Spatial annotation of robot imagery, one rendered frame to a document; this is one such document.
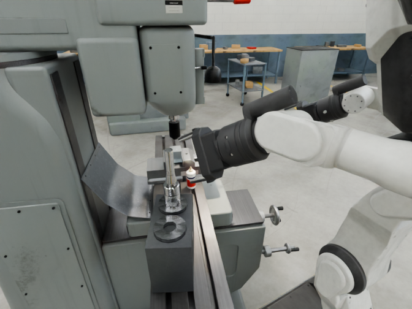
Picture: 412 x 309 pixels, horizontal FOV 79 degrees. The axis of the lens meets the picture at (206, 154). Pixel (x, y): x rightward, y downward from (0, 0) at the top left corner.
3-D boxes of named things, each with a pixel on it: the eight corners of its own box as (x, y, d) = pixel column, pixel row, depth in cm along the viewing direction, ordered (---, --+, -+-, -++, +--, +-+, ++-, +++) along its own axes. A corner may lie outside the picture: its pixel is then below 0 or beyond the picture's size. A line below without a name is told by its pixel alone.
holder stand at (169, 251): (194, 233, 91) (192, 189, 81) (194, 292, 72) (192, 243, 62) (160, 234, 91) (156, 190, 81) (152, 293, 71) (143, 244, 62)
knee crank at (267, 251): (295, 246, 142) (297, 238, 139) (300, 254, 137) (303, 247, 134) (259, 251, 139) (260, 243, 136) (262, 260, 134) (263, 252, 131)
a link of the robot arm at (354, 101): (343, 115, 89) (379, 105, 80) (331, 124, 83) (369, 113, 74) (332, 86, 88) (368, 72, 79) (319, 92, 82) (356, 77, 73)
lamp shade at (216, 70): (224, 81, 105) (224, 66, 102) (209, 83, 103) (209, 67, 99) (216, 78, 111) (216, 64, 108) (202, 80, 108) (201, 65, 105)
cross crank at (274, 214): (276, 214, 151) (278, 199, 145) (284, 228, 141) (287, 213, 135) (251, 217, 149) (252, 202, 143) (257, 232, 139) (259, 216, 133)
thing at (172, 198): (162, 205, 75) (160, 189, 72) (169, 195, 79) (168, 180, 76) (176, 209, 73) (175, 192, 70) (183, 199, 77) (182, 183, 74)
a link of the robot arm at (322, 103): (314, 129, 99) (346, 120, 89) (303, 136, 93) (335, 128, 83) (303, 99, 98) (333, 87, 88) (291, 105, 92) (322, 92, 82)
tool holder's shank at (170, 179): (164, 185, 72) (160, 151, 66) (168, 179, 74) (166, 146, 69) (173, 187, 71) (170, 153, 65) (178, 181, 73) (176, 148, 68)
